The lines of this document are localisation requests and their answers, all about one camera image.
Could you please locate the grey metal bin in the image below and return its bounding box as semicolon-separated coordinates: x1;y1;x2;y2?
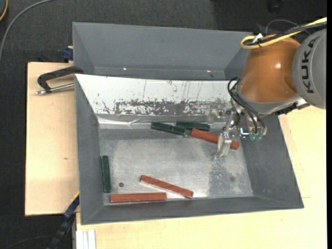
72;21;305;226

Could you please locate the red-brown flat block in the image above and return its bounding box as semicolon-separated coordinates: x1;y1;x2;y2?
140;175;195;199
109;192;168;204
189;128;240;150

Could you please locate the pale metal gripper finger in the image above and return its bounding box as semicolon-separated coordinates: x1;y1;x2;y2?
216;133;225;158
222;132;233;158

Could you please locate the pale wood flat board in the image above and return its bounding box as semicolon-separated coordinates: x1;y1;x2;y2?
24;61;80;216

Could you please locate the dark green flat block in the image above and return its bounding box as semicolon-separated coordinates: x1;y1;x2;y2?
176;121;211;132
150;121;186;136
101;155;113;193

